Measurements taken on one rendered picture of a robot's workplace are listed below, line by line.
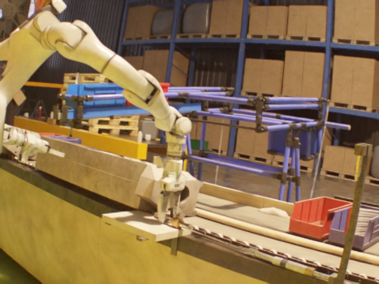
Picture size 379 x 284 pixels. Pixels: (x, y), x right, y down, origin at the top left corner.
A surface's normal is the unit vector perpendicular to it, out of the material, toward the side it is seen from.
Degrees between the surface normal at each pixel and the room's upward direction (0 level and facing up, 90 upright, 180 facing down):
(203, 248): 90
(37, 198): 90
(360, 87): 90
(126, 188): 80
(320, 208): 88
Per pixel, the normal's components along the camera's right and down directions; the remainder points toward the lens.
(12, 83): 0.61, 0.12
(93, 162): -0.63, -0.18
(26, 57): 0.39, 0.22
